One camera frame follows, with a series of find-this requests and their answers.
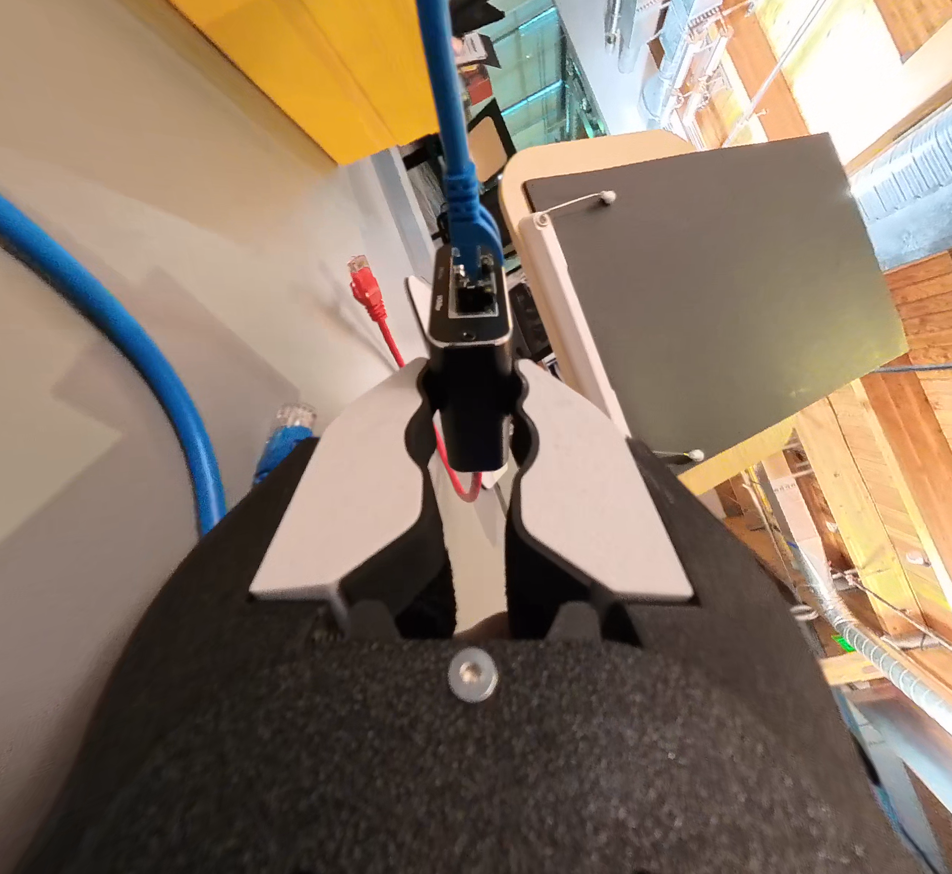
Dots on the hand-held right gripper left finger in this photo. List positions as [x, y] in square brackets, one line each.
[349, 502]

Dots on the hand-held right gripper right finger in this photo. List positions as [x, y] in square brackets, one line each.
[602, 509]

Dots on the black ethernet port adapter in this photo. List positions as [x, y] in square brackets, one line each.
[472, 405]

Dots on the yellow plastic bin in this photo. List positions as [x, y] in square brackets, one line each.
[297, 18]

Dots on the black board on white stand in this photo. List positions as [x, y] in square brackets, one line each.
[706, 293]

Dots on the green exit sign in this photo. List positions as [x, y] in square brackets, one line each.
[842, 643]

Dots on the silver corrugated ventilation duct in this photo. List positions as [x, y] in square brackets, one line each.
[877, 651]
[907, 182]

